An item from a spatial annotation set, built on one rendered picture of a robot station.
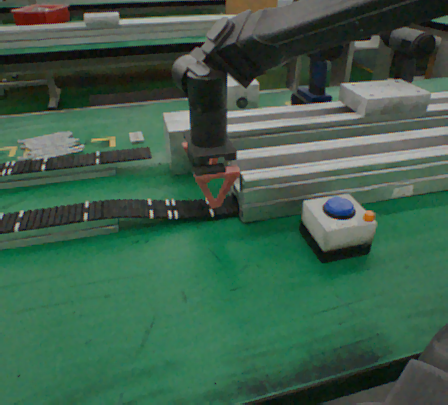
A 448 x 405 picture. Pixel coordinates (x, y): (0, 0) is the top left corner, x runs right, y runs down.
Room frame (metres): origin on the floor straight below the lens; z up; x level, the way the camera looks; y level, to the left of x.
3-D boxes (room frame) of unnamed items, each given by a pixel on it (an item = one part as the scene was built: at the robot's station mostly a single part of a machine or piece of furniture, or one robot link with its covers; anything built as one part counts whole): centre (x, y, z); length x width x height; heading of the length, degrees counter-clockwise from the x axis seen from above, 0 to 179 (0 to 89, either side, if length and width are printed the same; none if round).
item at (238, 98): (1.00, -0.03, 0.83); 0.11 x 0.10 x 0.10; 11
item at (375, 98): (0.85, -0.36, 0.87); 0.16 x 0.11 x 0.07; 105
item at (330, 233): (0.48, -0.16, 0.81); 0.10 x 0.08 x 0.06; 15
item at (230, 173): (0.53, 0.02, 0.86); 0.07 x 0.07 x 0.09; 14
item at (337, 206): (0.47, -0.17, 0.84); 0.04 x 0.04 x 0.02
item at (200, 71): (0.56, 0.03, 0.99); 0.07 x 0.06 x 0.07; 21
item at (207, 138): (0.55, 0.03, 0.93); 0.10 x 0.07 x 0.07; 14
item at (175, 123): (0.72, 0.07, 0.83); 0.12 x 0.09 x 0.10; 15
